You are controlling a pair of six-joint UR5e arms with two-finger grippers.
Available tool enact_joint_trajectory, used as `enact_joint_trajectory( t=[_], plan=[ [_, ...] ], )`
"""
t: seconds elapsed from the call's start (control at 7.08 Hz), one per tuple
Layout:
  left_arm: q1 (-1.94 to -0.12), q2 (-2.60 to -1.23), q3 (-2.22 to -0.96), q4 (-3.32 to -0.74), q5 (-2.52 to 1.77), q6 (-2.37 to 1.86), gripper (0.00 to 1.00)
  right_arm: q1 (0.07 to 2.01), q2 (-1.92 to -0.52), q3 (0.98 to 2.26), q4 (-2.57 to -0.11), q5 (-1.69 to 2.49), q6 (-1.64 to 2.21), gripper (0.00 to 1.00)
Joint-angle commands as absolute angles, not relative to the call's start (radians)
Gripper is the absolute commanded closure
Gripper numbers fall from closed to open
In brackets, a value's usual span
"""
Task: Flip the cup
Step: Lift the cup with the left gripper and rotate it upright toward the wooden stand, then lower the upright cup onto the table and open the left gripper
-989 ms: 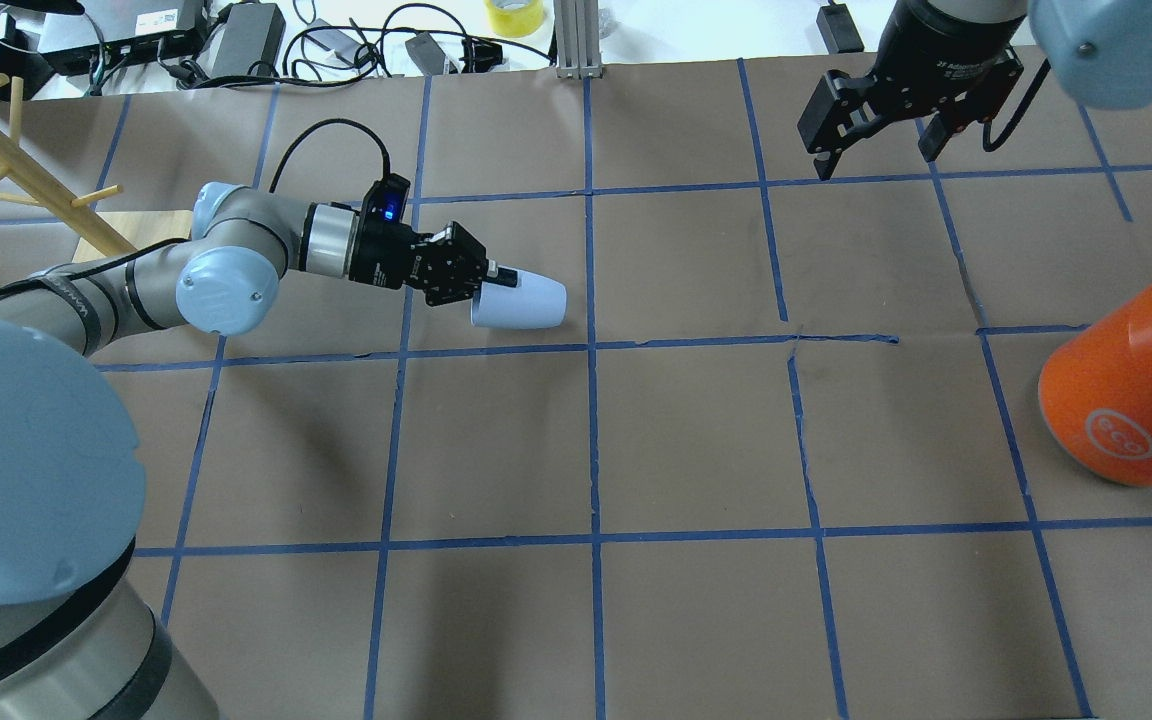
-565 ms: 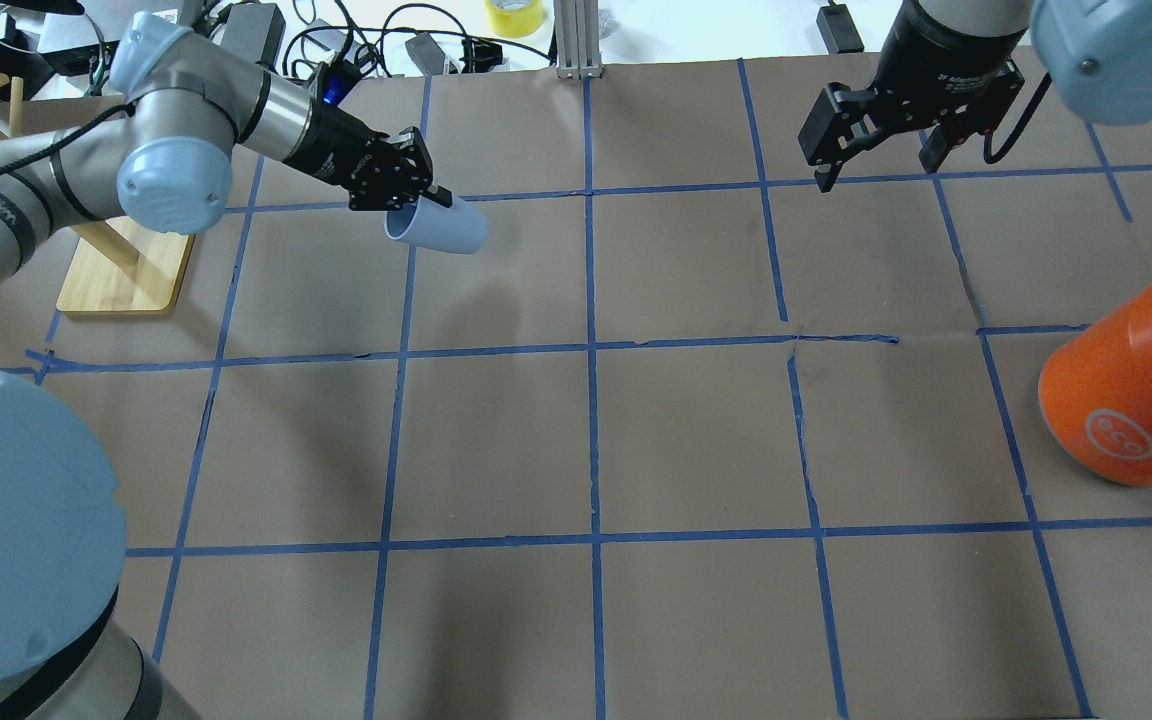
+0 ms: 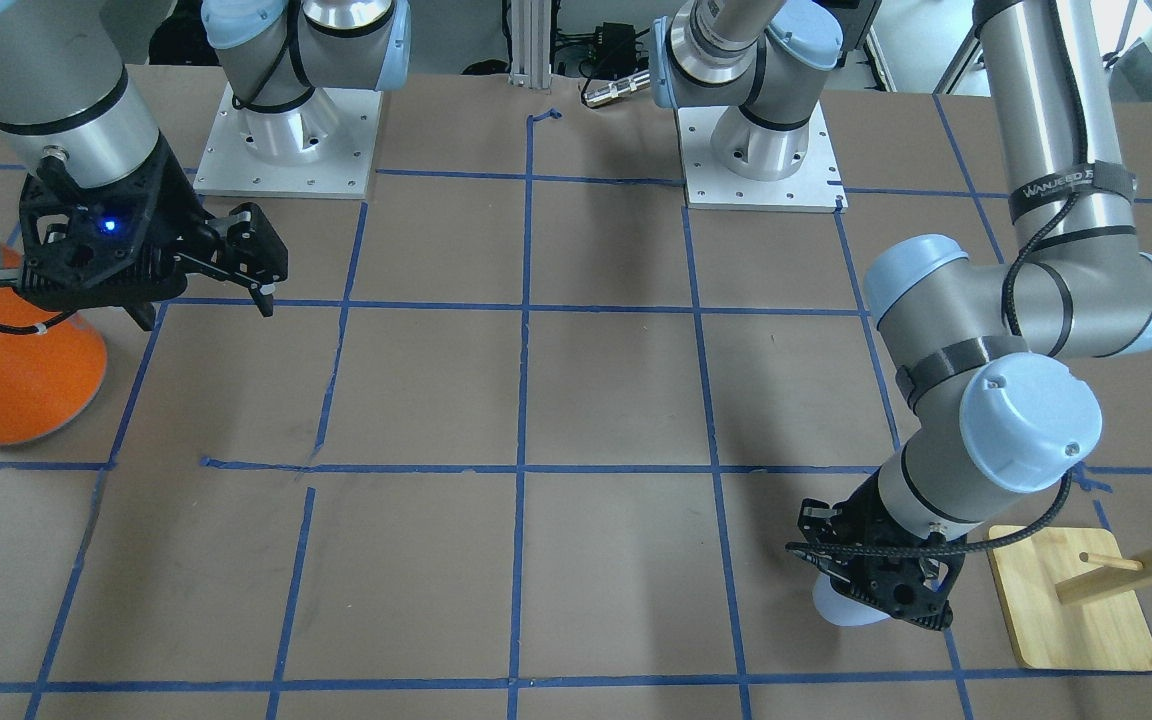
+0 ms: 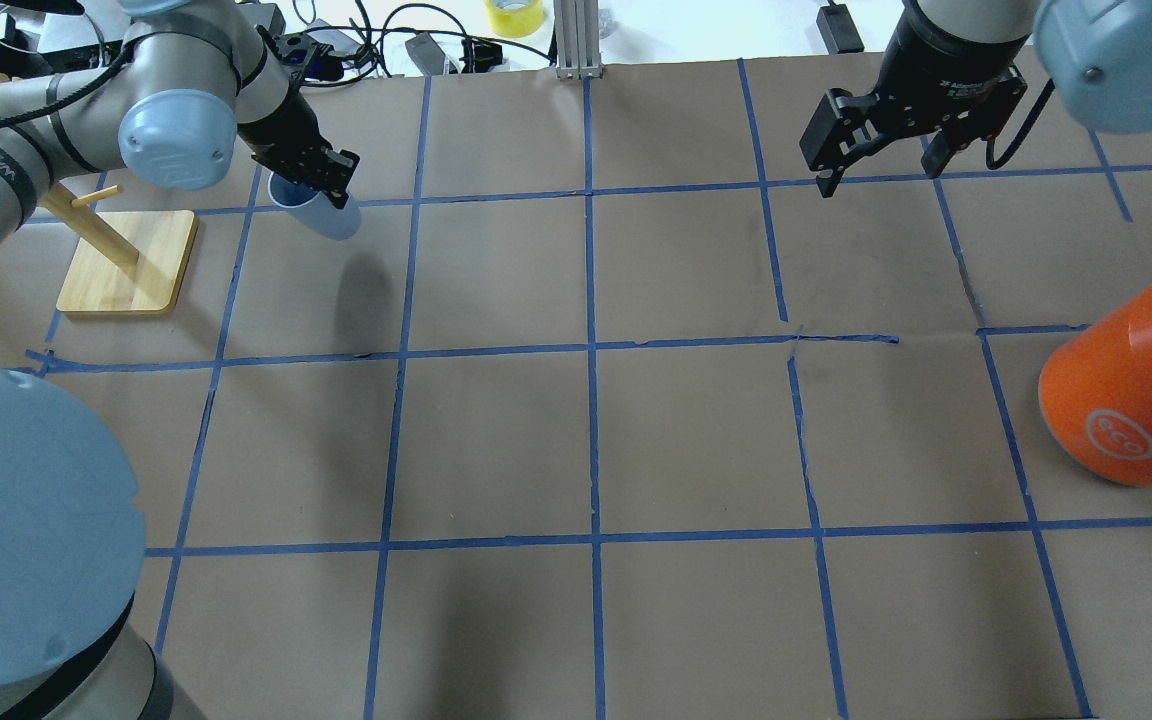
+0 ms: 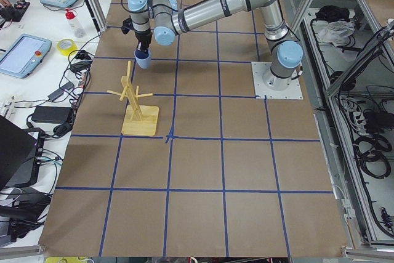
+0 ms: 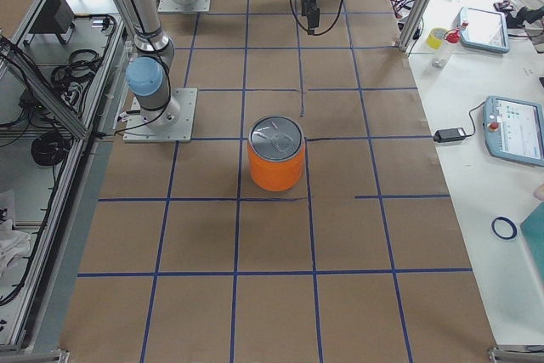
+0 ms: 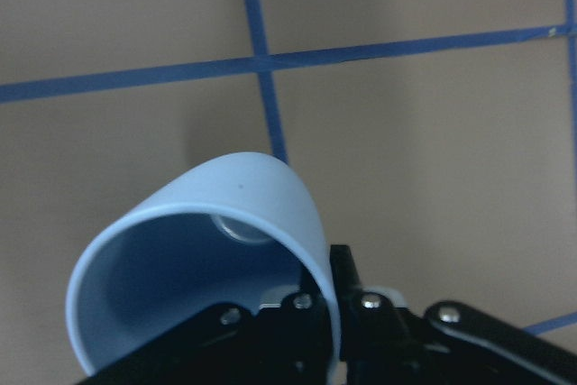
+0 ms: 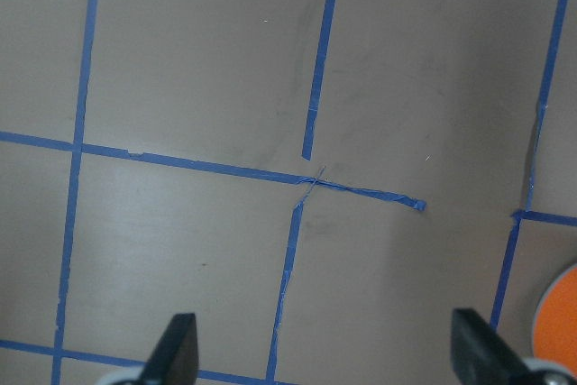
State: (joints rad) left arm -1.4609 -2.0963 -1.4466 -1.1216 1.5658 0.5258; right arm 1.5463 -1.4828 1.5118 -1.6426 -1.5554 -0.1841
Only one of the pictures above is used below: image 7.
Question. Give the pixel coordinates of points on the white paper cup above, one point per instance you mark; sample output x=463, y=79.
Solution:
x=241, y=228

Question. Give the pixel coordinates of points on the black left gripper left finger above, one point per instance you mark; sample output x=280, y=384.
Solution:
x=227, y=344

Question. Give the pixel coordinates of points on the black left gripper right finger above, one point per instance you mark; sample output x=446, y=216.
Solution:
x=383, y=342

